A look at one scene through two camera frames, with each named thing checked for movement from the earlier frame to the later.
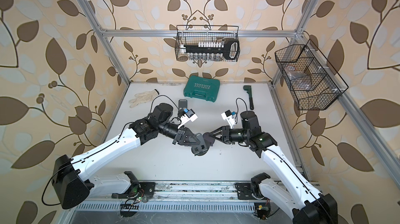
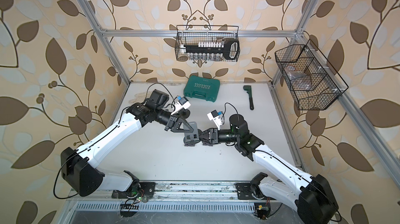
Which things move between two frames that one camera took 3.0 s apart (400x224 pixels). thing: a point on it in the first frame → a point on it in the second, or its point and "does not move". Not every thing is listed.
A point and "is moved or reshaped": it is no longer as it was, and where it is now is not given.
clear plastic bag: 299,80 does not move
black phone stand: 207,140 is moved or reshaped
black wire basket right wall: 313,83 does not move
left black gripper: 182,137 → 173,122
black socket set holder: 212,51 does not move
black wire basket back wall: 207,43 does not move
